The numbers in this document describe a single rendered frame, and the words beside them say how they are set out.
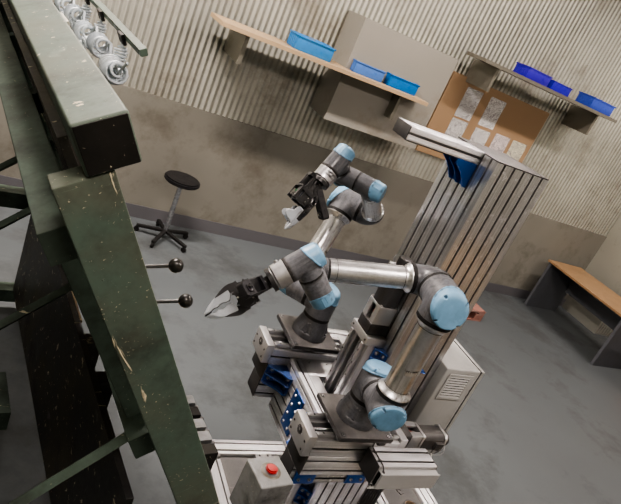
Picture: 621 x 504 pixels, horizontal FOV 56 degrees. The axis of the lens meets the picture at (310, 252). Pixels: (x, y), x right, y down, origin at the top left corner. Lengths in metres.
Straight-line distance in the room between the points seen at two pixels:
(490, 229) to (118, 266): 1.37
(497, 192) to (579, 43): 4.88
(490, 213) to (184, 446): 1.23
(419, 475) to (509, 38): 4.79
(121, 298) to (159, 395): 0.31
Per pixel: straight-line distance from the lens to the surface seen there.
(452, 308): 1.76
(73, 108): 1.11
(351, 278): 1.80
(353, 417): 2.12
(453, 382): 2.45
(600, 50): 7.08
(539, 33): 6.49
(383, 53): 5.19
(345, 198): 2.50
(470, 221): 2.06
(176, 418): 1.52
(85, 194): 1.10
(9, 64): 2.16
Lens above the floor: 2.24
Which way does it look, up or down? 21 degrees down
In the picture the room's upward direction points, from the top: 24 degrees clockwise
